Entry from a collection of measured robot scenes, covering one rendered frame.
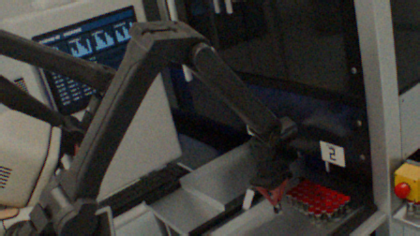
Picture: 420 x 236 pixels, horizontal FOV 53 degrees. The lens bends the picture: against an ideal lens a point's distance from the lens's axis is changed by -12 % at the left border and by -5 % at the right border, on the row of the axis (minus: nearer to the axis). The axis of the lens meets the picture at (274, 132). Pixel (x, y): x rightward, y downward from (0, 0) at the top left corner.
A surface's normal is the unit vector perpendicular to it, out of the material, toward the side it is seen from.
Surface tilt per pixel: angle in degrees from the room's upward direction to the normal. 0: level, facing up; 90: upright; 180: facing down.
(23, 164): 90
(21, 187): 90
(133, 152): 90
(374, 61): 90
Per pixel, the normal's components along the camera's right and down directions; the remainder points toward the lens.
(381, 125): -0.73, 0.40
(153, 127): 0.66, 0.22
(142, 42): -0.52, -0.14
